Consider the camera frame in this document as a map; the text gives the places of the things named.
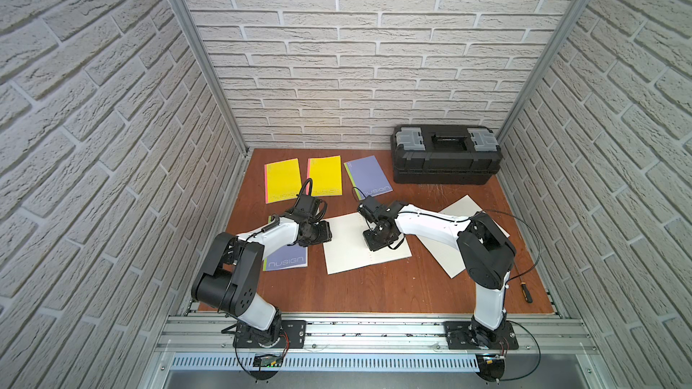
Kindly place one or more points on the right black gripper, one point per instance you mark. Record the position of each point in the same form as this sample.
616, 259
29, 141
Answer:
374, 245

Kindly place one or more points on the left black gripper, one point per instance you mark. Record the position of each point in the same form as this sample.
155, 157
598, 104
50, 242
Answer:
316, 232

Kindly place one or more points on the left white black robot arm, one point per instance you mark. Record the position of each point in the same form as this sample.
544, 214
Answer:
229, 275

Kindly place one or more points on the black plastic toolbox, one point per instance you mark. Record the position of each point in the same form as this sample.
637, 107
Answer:
434, 154

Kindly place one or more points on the black screwdriver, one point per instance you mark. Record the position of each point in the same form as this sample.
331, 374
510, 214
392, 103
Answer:
526, 293

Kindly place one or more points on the white ventilation grille strip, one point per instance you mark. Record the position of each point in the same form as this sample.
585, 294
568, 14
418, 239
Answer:
330, 362

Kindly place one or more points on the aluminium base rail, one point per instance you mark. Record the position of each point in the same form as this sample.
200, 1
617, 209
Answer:
379, 333

